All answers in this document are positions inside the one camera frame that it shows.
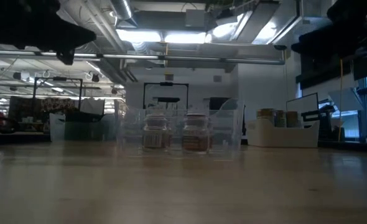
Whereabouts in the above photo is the black rig frame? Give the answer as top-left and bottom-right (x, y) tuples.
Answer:
(142, 82), (190, 110)

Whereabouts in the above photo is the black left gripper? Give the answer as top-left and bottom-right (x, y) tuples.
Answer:
(0, 0), (97, 52)

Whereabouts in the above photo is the small glass spice jar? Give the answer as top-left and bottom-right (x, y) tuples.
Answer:
(141, 113), (169, 152)
(182, 112), (211, 155)

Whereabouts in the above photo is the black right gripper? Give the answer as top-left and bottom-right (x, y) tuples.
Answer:
(290, 24), (358, 60)

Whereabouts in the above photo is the white screen black frame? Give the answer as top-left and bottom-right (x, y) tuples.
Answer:
(285, 92), (320, 121)

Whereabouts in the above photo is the long ceiling pipe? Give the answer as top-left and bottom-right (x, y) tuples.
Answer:
(0, 49), (286, 65)

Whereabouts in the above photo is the clear plastic bin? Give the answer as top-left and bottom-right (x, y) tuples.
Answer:
(49, 112), (118, 142)
(117, 98), (246, 154)

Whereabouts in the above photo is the silver round air duct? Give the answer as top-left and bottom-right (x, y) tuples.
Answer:
(110, 0), (138, 29)

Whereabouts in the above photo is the bright ceiling light panel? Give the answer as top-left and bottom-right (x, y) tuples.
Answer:
(116, 28), (210, 44)

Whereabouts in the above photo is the dark spice tin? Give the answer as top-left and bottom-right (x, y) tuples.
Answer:
(64, 111), (85, 123)

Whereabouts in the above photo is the cardboard spice tube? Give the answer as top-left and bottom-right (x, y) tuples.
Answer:
(275, 110), (287, 128)
(286, 111), (300, 128)

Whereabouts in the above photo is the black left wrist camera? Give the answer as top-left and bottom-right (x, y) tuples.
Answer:
(56, 49), (76, 66)

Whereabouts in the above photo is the grey ceiling box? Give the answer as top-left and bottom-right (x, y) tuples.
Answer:
(185, 9), (207, 28)

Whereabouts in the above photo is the white plastic bin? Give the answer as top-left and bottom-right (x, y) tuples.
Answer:
(247, 118), (320, 149)

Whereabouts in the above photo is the black window blind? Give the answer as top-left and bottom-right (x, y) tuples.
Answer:
(295, 53), (356, 90)

